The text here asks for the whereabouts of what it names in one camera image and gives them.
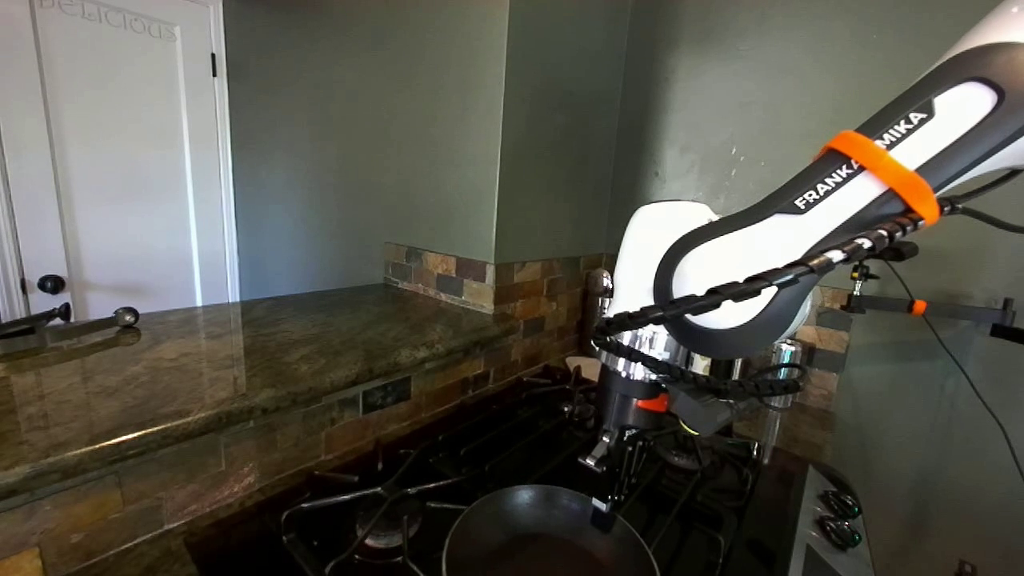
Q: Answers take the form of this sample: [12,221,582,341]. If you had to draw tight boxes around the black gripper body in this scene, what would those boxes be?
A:
[598,364,680,459]

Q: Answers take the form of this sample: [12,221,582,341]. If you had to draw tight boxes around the black frying pan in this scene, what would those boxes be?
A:
[443,482,664,576]

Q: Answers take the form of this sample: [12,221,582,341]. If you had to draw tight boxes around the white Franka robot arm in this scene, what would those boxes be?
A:
[587,0,1024,515]

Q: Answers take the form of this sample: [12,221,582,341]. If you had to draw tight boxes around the black gas stove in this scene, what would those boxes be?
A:
[187,374,875,576]

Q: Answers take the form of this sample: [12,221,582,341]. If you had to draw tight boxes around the black door knob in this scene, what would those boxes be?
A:
[37,276,69,294]

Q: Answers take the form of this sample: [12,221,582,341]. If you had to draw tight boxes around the white door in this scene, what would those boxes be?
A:
[0,0,239,318]

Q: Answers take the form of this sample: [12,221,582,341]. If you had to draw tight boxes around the wall power outlet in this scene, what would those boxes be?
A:
[362,378,414,412]

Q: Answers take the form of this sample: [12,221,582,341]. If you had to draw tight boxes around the orange cable strap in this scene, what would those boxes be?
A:
[822,126,947,231]

